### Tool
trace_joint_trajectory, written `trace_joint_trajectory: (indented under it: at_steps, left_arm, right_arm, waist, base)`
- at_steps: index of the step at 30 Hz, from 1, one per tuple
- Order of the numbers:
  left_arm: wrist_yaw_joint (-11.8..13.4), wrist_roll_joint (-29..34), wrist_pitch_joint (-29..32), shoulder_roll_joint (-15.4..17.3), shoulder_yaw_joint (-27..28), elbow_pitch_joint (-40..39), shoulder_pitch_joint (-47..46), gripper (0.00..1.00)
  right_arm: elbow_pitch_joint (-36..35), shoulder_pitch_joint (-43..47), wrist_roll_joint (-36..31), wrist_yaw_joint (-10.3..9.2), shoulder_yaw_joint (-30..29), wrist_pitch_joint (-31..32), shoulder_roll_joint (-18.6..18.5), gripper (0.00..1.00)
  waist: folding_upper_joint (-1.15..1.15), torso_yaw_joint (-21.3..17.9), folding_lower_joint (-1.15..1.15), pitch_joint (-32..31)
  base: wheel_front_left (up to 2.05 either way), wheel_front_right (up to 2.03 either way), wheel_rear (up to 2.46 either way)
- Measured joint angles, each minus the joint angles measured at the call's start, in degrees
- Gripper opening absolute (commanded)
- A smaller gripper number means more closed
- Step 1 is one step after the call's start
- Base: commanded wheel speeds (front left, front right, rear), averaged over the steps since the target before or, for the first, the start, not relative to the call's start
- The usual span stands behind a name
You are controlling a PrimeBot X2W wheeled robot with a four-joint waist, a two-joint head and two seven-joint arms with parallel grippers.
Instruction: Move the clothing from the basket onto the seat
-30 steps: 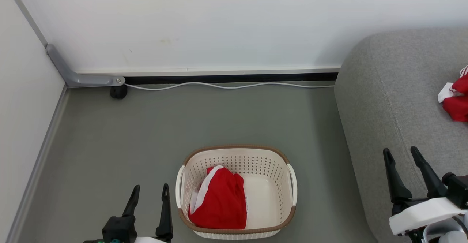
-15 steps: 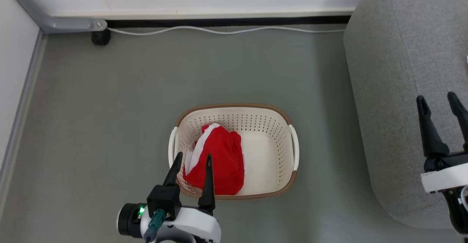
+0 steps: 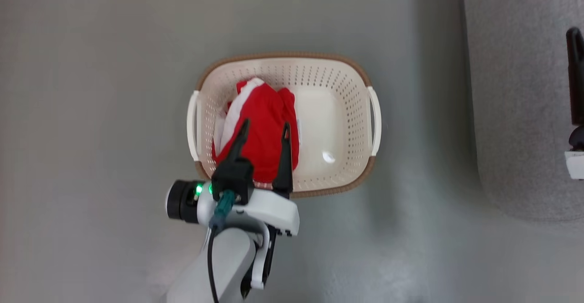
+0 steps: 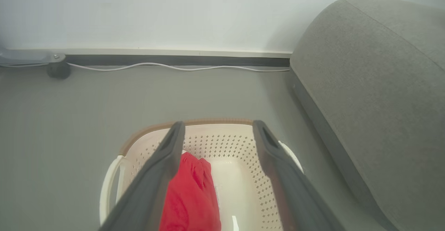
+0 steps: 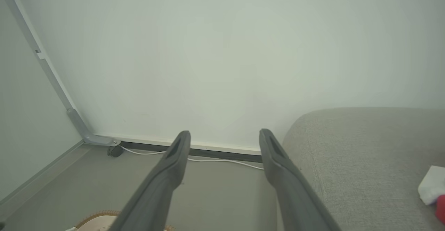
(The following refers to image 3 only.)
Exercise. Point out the cream perforated laundry basket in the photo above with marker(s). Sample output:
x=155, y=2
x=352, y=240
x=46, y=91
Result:
x=319, y=111

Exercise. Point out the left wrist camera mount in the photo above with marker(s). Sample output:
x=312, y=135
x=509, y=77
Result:
x=263, y=257

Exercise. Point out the red shorts with white stripe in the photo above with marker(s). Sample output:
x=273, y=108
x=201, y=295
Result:
x=263, y=120

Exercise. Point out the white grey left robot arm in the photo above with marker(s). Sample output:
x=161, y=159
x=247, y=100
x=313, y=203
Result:
x=228, y=266

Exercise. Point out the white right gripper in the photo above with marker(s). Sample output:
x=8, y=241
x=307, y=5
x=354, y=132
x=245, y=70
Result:
x=576, y=159

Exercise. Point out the grey fabric sofa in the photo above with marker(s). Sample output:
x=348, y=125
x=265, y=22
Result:
x=515, y=88

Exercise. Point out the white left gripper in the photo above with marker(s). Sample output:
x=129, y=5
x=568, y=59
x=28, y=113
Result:
x=267, y=209

